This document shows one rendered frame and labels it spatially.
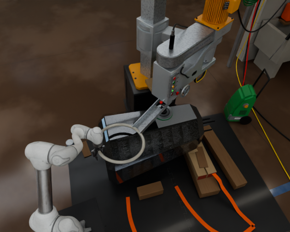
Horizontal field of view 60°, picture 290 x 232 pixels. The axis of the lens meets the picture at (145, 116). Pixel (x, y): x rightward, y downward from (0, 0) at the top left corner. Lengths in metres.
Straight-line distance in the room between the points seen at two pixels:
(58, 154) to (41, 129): 2.30
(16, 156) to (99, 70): 2.02
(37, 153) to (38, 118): 2.37
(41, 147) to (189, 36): 1.58
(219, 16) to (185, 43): 0.44
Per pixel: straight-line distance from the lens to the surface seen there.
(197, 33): 2.49
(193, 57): 2.62
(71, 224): 2.01
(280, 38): 4.60
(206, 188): 3.20
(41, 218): 2.08
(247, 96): 3.72
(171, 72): 2.24
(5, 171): 3.75
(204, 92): 4.36
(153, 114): 2.64
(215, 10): 2.58
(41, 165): 1.81
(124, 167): 2.70
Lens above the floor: 2.98
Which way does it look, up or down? 50 degrees down
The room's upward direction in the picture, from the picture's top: 2 degrees clockwise
